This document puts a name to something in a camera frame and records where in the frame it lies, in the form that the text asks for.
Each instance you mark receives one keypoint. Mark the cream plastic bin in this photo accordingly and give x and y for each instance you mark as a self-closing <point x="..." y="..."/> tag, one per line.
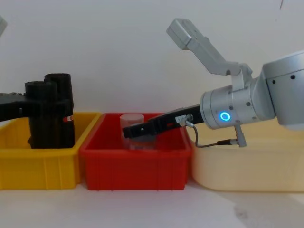
<point x="247" y="168"/>

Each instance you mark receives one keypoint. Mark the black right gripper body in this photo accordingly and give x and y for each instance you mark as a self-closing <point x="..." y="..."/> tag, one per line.
<point x="177" y="120"/>

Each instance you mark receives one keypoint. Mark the black twin-cylinder object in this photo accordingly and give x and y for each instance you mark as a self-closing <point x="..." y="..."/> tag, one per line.
<point x="51" y="128"/>

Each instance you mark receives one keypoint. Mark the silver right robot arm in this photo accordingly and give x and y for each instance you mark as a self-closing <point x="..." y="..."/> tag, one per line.
<point x="251" y="102"/>

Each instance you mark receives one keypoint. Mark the yellow plastic bin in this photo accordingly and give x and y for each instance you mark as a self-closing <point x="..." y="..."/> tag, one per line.
<point x="38" y="168"/>

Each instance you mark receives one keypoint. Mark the red plastic bin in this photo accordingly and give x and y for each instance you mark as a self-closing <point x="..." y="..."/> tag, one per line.
<point x="135" y="168"/>

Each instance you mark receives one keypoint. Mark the clear plastic cup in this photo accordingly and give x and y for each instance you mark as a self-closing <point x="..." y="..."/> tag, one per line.
<point x="131" y="120"/>

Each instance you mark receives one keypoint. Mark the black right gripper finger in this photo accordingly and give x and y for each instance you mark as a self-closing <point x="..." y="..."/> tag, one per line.
<point x="143" y="139"/>
<point x="139" y="130"/>

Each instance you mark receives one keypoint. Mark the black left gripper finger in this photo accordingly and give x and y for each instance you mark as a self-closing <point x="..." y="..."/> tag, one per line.
<point x="23" y="108"/>

